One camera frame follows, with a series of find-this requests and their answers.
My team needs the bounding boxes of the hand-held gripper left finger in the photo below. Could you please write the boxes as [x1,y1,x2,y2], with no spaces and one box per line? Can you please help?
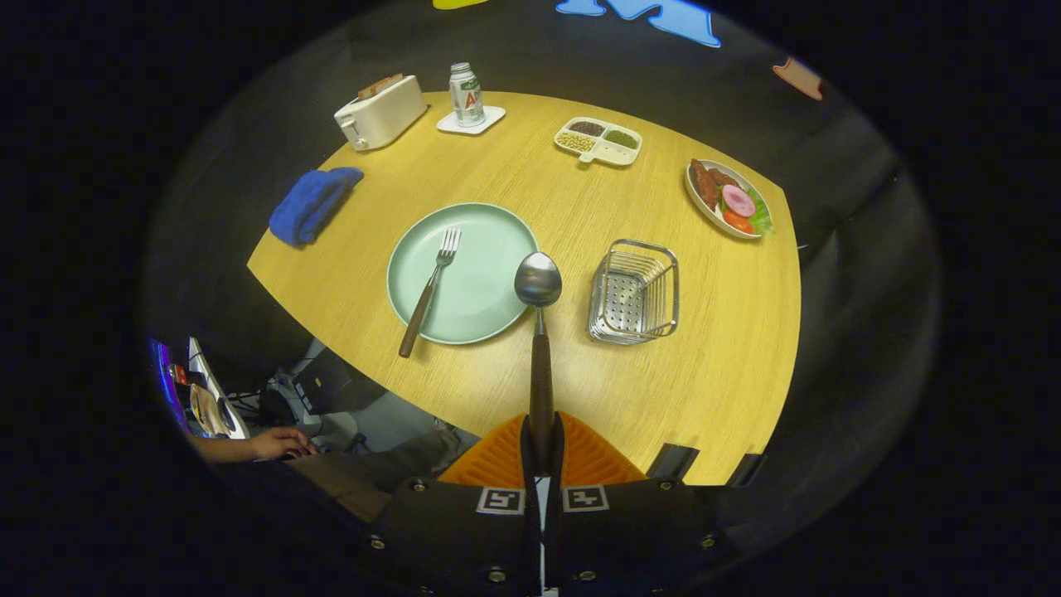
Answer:
[365,412,544,597]

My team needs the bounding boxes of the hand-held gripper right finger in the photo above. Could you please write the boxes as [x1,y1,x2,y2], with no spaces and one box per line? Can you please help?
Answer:
[543,412,739,597]

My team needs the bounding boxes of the spoon with wooden handle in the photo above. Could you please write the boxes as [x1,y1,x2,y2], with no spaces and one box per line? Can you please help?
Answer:
[514,251,564,478]

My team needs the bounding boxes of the fork with wooden handle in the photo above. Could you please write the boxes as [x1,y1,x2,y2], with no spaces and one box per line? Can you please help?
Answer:
[398,226,463,359]

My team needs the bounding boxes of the person's trouser leg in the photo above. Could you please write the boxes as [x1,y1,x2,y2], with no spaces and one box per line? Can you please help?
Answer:
[286,427,465,523]

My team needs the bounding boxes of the pale green round plate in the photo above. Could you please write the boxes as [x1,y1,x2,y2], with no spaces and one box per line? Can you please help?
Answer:
[386,202,541,346]

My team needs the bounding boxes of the black box under table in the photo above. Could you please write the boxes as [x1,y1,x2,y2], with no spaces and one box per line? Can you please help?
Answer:
[292,348,386,415]

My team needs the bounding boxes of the white oval food plate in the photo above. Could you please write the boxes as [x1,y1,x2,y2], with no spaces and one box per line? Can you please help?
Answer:
[685,158,775,241]

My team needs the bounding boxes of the white divided dish with beans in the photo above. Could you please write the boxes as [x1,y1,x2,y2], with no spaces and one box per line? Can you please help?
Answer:
[554,117,643,167]

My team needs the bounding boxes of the blue folded towel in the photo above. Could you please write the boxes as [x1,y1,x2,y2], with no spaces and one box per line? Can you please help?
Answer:
[268,167,366,248]

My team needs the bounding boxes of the white square coaster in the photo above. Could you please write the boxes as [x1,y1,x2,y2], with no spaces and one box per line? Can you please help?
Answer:
[436,104,506,136]

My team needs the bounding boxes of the white milk bottle green label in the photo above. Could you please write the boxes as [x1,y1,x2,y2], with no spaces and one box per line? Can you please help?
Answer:
[448,62,487,128]

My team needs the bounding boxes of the purple lit monitor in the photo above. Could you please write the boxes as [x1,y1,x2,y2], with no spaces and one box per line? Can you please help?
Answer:
[149,338,190,432]

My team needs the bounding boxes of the white toaster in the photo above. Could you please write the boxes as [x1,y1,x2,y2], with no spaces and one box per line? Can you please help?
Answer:
[333,73,429,152]

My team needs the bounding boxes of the brown toast slice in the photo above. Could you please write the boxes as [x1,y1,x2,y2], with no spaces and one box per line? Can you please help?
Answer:
[356,73,405,102]

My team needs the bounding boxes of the metal wire basket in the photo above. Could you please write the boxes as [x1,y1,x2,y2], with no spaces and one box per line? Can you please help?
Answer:
[587,239,681,346]

